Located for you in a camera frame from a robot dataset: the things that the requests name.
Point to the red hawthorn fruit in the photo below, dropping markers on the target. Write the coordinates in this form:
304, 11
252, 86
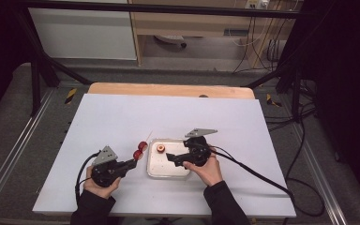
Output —
137, 155
142, 145
160, 148

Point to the person's left hand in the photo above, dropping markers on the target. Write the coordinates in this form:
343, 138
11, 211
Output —
101, 191

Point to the yellow black tape strip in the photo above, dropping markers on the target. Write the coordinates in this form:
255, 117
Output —
272, 100
71, 96

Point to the wooden desk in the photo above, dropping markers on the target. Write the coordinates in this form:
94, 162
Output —
184, 23

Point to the aluminium floor rail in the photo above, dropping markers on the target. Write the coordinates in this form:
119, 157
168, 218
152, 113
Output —
15, 146
318, 175

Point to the office chair base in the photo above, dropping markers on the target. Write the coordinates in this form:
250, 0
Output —
170, 39

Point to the thin wooden skewer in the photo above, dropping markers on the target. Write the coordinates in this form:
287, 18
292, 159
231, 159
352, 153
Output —
149, 136

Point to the white cabinet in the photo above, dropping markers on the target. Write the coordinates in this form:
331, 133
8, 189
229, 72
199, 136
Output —
81, 34

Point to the black metal frame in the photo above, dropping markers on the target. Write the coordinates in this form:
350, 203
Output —
156, 7

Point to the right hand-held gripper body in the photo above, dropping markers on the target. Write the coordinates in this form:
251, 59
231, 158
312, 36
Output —
200, 153

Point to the white table board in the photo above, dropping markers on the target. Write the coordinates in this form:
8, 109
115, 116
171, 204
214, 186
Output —
168, 118

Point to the person's right hand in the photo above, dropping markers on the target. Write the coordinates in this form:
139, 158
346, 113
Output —
209, 173

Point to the wooden table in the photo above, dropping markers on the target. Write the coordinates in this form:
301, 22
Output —
168, 90

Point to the white power strip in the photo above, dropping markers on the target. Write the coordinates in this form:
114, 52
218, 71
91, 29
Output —
258, 3

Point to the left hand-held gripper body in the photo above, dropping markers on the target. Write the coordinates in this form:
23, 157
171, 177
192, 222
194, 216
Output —
104, 173

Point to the square clear tray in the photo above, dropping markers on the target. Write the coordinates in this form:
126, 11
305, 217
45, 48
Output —
161, 168

